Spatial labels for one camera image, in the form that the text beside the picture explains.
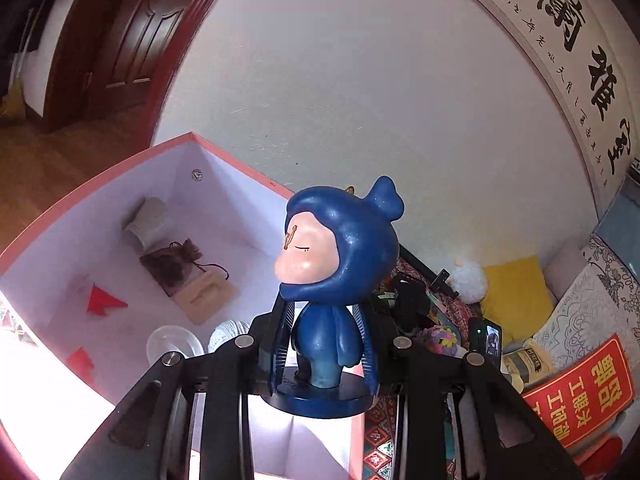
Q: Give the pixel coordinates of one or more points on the yellow pillow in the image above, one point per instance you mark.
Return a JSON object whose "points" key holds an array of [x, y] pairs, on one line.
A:
{"points": [[517, 295]]}

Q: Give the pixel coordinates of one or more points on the red paper scrap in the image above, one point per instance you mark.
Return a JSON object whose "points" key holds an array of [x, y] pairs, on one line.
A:
{"points": [[102, 302], [82, 360]]}

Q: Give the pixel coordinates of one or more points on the grey floral pillow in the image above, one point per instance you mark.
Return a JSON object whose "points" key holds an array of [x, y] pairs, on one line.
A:
{"points": [[590, 310]]}

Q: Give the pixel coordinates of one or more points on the red bag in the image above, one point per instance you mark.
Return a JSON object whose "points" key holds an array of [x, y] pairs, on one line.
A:
{"points": [[600, 455]]}

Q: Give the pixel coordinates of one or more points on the crochet flower toy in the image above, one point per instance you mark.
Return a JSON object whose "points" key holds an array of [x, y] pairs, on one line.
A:
{"points": [[442, 337]]}

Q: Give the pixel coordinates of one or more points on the dark wooden door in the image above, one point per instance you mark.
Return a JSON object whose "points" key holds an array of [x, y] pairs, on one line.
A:
{"points": [[130, 35]]}

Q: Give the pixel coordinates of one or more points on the white threaded plastic lid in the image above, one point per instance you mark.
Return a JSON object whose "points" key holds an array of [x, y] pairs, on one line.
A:
{"points": [[172, 342]]}

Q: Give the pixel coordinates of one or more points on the dark red wooden door frame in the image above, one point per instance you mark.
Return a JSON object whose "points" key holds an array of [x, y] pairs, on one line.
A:
{"points": [[185, 35]]}

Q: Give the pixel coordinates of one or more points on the colourful patterned cloth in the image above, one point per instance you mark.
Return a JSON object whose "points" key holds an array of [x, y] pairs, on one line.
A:
{"points": [[380, 440]]}

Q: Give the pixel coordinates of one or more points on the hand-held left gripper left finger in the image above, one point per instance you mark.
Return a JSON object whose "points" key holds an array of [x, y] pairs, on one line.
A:
{"points": [[281, 350]]}

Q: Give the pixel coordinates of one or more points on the fuzzy white plush toy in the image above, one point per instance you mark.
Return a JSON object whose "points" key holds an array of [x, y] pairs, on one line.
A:
{"points": [[469, 282]]}

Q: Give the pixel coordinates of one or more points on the calligraphy wall scroll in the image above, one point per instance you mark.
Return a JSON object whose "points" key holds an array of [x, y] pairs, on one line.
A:
{"points": [[565, 35]]}

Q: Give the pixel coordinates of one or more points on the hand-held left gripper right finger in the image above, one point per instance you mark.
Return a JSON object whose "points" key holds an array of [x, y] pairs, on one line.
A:
{"points": [[369, 355]]}

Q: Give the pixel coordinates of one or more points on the red sign with gold print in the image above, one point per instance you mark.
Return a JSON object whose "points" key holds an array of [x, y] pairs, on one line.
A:
{"points": [[585, 390]]}

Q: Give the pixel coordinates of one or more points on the blue hooded figurine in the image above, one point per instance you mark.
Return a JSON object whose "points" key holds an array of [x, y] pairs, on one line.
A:
{"points": [[340, 270]]}

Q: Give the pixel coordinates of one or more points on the yellow broom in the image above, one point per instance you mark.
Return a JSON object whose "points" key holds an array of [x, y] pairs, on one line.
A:
{"points": [[16, 95]]}

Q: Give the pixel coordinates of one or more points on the black rod with clip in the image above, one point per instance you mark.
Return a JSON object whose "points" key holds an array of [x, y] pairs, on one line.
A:
{"points": [[425, 270]]}

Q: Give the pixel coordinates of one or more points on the black cloth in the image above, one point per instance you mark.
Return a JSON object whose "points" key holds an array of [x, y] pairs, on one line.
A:
{"points": [[407, 300]]}

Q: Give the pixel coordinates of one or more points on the blue quilted bedding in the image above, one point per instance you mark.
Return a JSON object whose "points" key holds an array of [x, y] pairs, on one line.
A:
{"points": [[620, 210]]}

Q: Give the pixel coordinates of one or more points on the yellow printed packet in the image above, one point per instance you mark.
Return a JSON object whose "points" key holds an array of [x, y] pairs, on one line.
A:
{"points": [[530, 360]]}

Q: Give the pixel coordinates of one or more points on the pink cardboard box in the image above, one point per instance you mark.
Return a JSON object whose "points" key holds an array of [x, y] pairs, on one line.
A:
{"points": [[235, 200]]}

